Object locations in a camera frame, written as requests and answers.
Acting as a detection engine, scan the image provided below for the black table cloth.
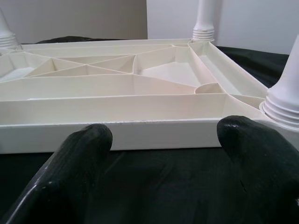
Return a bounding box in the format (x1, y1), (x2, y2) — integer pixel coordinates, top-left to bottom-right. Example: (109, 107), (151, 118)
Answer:
(0, 35), (299, 224)

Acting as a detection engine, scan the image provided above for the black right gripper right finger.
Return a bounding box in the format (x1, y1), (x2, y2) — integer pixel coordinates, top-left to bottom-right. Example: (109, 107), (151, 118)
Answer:
(216, 115), (299, 224)

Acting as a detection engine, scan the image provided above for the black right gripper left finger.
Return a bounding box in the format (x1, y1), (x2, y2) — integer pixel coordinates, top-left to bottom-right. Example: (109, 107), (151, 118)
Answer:
(0, 123), (114, 224)

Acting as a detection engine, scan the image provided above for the white plastic children table top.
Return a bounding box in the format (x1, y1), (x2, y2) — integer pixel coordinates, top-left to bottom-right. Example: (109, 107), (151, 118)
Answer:
(0, 38), (299, 155)

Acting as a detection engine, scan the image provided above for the white plastic table leg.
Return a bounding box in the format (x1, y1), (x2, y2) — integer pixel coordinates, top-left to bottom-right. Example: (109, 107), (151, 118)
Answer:
(191, 0), (216, 43)
(0, 8), (17, 49)
(260, 34), (299, 128)

